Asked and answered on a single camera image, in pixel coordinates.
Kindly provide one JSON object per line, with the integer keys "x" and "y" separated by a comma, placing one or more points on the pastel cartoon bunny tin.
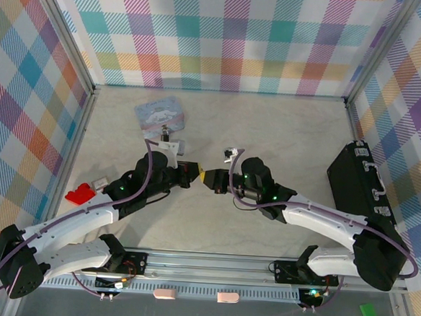
{"x": 156, "y": 111}

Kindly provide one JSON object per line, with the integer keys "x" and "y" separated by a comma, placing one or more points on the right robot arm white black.
{"x": 322, "y": 218}

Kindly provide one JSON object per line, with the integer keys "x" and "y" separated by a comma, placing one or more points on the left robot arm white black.
{"x": 73, "y": 215}

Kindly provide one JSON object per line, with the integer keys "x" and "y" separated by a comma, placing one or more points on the small silver metal block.
{"x": 99, "y": 183}

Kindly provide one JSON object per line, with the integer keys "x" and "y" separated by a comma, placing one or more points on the red plastic block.
{"x": 79, "y": 195}

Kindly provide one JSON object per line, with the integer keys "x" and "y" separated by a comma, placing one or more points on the black hard case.
{"x": 353, "y": 179}

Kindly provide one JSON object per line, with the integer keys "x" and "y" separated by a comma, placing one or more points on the pink oblong piece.
{"x": 228, "y": 297}
{"x": 165, "y": 294}

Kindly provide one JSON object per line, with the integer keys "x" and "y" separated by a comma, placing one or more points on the green plastic piece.
{"x": 367, "y": 311}

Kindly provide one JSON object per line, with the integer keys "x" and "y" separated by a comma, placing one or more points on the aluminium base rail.
{"x": 206, "y": 264}

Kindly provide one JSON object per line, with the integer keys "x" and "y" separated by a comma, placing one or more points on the aluminium frame post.
{"x": 380, "y": 50}
{"x": 65, "y": 32}

